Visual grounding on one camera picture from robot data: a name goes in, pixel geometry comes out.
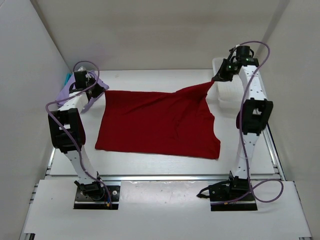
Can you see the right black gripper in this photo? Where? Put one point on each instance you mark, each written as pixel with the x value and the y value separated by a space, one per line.
pixel 221 76

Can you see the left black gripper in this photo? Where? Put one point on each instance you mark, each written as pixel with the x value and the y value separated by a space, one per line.
pixel 99 89

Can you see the teal t shirt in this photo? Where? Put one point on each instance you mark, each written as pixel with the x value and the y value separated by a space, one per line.
pixel 68 76

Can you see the lavender t shirt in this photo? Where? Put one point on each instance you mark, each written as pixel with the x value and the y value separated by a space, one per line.
pixel 64 97

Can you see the red t shirt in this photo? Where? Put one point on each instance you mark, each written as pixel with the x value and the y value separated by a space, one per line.
pixel 168 123

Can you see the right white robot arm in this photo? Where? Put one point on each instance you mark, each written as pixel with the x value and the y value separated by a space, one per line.
pixel 255 108

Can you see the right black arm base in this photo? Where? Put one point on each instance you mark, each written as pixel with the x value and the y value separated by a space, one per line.
pixel 232 194

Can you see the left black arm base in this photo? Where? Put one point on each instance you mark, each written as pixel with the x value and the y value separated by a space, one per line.
pixel 94 197

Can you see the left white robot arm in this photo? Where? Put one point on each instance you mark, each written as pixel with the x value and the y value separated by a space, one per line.
pixel 66 128

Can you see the white plastic laundry basket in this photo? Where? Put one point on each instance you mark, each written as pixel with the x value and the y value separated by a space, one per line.
pixel 230 93

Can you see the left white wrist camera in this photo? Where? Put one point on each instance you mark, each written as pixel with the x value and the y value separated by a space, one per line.
pixel 81 69

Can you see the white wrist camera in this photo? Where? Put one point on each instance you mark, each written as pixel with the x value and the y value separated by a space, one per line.
pixel 231 52
pixel 81 69

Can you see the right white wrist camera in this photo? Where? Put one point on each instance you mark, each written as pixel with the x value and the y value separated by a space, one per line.
pixel 231 52

